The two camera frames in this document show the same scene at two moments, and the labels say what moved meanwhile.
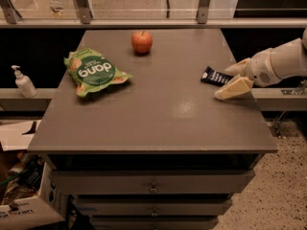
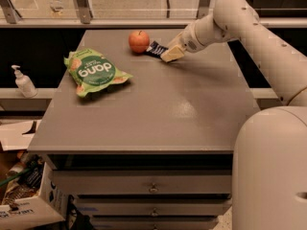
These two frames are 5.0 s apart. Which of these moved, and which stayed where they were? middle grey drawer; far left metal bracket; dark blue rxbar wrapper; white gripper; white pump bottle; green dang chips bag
Moved: dark blue rxbar wrapper; white gripper
Stayed: far left metal bracket; green dang chips bag; white pump bottle; middle grey drawer
